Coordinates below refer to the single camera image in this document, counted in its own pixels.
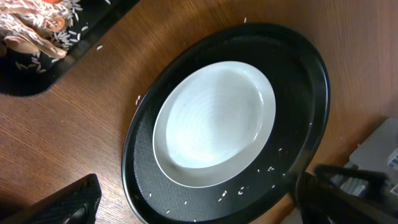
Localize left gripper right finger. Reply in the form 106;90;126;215
289;165;397;224

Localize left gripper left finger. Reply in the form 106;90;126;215
1;174;101;224

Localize white dinner plate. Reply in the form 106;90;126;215
152;61;276;188

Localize rice and food scraps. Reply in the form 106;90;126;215
1;0;89;73

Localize orange carrot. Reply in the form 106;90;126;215
42;0;63;4

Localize grey dishwasher rack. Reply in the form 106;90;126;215
331;118;397;202

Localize round black serving tray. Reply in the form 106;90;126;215
121;23;330;223

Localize black rectangular tray bin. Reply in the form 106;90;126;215
1;0;139;96

